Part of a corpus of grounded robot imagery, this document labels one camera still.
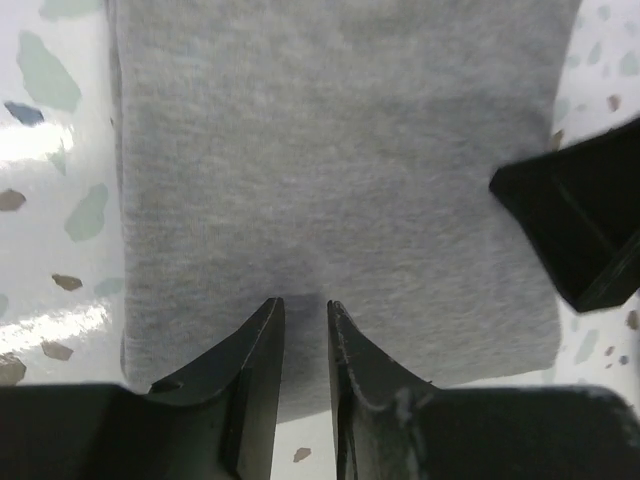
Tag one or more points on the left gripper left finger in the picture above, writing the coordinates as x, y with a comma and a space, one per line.
214, 418

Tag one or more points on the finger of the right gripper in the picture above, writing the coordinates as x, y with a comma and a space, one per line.
579, 208

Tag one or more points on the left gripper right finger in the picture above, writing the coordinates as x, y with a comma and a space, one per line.
390, 424

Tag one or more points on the grey tank top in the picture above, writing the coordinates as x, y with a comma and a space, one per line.
334, 150

